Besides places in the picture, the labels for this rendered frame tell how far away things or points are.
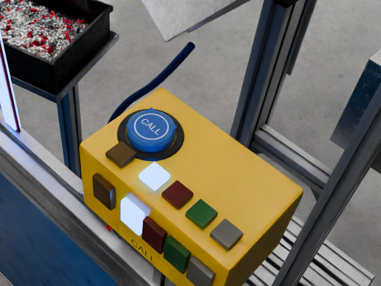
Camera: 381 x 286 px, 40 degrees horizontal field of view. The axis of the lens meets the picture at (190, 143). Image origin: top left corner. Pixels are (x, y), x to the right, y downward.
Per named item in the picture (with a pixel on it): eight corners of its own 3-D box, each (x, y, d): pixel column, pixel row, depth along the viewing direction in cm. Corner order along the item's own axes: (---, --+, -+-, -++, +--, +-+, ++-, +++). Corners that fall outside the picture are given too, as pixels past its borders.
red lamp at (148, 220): (165, 251, 42) (168, 232, 39) (160, 255, 41) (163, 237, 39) (145, 233, 43) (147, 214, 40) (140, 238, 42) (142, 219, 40)
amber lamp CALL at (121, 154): (136, 156, 42) (137, 152, 41) (120, 169, 41) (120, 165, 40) (121, 144, 42) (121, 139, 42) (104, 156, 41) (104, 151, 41)
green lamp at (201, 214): (217, 216, 39) (219, 211, 39) (202, 231, 38) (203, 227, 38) (199, 201, 40) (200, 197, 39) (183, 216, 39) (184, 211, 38)
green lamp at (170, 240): (187, 270, 41) (191, 252, 39) (182, 275, 41) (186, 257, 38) (167, 252, 42) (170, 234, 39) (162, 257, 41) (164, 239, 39)
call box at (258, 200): (276, 250, 50) (308, 187, 41) (209, 327, 44) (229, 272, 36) (155, 154, 55) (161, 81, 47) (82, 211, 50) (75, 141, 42)
